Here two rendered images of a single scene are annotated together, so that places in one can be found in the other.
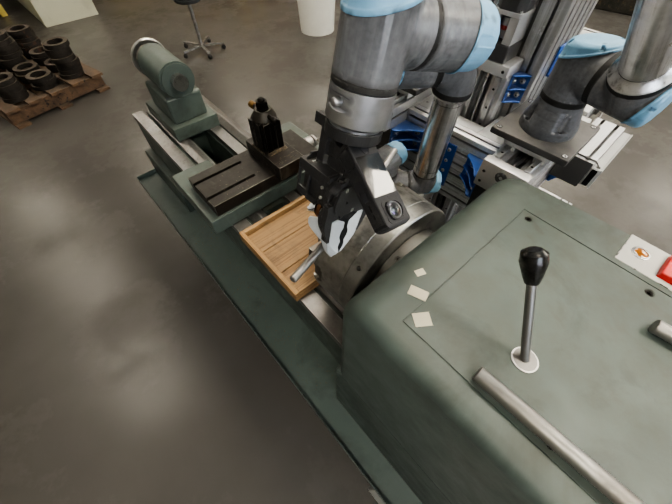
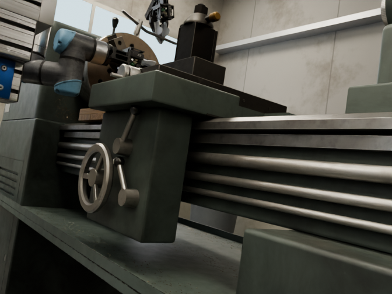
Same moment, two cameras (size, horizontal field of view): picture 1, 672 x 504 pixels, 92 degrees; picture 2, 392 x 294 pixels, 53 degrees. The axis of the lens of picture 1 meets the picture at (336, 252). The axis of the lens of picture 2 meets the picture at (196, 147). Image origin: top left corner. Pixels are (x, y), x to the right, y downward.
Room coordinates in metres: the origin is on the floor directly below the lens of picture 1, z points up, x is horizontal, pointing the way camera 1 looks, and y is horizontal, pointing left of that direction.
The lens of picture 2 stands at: (1.95, 0.34, 0.75)
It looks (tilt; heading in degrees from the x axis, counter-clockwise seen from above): 4 degrees up; 184
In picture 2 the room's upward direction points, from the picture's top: 8 degrees clockwise
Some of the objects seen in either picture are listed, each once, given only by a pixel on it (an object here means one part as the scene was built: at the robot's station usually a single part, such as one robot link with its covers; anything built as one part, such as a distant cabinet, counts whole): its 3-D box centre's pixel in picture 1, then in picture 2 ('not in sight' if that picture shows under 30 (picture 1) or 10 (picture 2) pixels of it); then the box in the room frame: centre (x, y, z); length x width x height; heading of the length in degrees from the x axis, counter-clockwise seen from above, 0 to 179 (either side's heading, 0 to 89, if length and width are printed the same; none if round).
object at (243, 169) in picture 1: (257, 168); (207, 98); (0.92, 0.28, 0.95); 0.43 x 0.18 x 0.04; 131
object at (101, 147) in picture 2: not in sight; (128, 168); (1.09, 0.14, 0.73); 0.27 x 0.12 x 0.27; 41
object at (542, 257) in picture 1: (532, 264); (114, 22); (0.22, -0.24, 1.38); 0.04 x 0.03 x 0.05; 41
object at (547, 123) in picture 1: (555, 110); not in sight; (0.84, -0.61, 1.21); 0.15 x 0.15 x 0.10
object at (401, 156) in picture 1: (387, 159); (74, 45); (0.80, -0.16, 1.08); 0.11 x 0.08 x 0.09; 130
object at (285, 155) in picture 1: (275, 153); (185, 76); (0.94, 0.21, 1.00); 0.20 x 0.10 x 0.05; 41
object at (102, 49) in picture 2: not in sight; (98, 51); (0.75, -0.10, 1.08); 0.08 x 0.05 x 0.08; 40
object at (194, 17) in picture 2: (263, 112); (199, 22); (0.96, 0.23, 1.14); 0.08 x 0.08 x 0.03
